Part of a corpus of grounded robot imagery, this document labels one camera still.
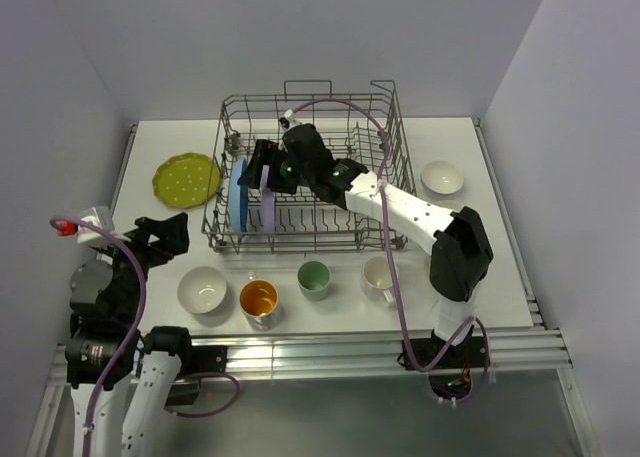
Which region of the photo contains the green polka-dot plate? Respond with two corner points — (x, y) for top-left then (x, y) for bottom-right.
(152, 152), (220, 209)

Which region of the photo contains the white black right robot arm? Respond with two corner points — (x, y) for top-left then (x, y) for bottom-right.
(233, 123), (494, 369)

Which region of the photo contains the green cup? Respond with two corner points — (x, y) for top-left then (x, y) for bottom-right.
(297, 261), (331, 301)

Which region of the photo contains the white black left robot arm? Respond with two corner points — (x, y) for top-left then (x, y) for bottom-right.
(50, 208), (228, 456)

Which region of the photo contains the aluminium frame rail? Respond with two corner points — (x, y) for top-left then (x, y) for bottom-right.
(27, 326), (601, 457)

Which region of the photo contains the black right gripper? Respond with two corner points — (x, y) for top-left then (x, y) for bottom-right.
(236, 140), (313, 196)

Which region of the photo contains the cream white mug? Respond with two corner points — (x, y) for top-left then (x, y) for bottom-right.
(360, 256), (396, 308)

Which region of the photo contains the floral mug orange inside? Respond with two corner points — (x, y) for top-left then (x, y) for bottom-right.
(239, 270), (280, 331)

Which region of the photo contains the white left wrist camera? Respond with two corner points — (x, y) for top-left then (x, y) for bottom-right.
(56, 205), (115, 248)

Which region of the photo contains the white bowl right far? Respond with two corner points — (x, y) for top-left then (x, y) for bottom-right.
(420, 160), (465, 195)

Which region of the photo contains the lilac plastic plate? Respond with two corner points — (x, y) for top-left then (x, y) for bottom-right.
(259, 165), (276, 234)

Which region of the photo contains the white bowl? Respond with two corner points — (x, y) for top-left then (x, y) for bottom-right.
(420, 160), (465, 195)
(177, 266), (227, 315)

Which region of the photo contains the blue plastic plate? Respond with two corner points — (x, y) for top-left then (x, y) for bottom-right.
(228, 157), (249, 233)

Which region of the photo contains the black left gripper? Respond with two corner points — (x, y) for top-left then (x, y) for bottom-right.
(94, 211), (187, 321)

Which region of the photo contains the grey wire dish rack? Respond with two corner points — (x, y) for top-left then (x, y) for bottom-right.
(201, 79), (416, 254)

